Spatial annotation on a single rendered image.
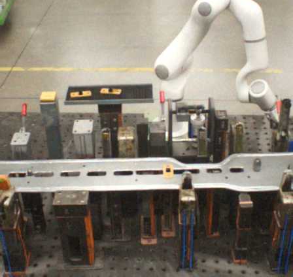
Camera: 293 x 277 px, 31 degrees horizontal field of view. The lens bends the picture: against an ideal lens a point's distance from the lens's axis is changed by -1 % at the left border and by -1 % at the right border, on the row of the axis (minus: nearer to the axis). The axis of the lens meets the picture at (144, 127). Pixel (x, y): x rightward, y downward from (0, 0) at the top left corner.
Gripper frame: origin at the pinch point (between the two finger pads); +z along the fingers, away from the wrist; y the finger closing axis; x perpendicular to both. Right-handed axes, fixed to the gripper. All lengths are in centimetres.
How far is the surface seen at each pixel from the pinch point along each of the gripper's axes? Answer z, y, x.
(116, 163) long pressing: -59, -45, 43
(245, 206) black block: -49, -56, -8
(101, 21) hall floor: 183, 201, 278
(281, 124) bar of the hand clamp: -34.0, -17.9, -13.0
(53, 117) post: -66, -28, 75
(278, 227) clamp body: -40, -60, -19
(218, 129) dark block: -39.7, -22.6, 10.9
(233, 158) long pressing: -37, -34, 4
